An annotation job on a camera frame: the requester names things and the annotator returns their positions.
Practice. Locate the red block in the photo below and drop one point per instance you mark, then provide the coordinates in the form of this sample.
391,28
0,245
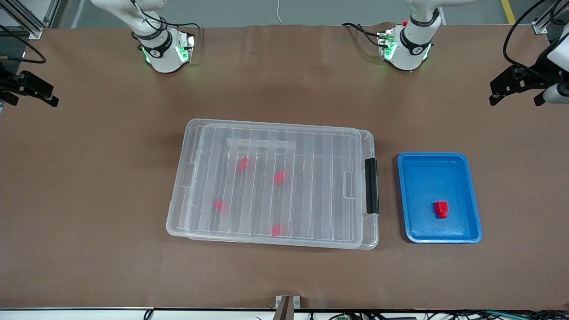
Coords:
442,209
278,230
243,164
280,177
219,205

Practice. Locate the aluminium frame profile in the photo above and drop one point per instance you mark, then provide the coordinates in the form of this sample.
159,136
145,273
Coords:
544,24
26,20

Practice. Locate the grey metal mount bracket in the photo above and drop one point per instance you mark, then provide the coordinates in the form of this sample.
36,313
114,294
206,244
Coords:
286,306

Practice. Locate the blue plastic tray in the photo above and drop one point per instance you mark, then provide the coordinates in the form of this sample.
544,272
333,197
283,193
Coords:
426,178

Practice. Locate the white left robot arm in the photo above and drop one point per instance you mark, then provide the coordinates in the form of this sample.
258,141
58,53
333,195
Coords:
411,49

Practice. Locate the clear ribbed plastic lid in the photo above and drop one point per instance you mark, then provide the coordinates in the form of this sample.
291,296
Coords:
266,200

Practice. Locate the clear plastic storage box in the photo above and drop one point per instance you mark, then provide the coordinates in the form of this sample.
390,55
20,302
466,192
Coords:
370,231

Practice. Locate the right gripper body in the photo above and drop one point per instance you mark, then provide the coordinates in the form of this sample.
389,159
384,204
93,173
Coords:
10,83

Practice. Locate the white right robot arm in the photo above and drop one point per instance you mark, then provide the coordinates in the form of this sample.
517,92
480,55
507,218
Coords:
162,55

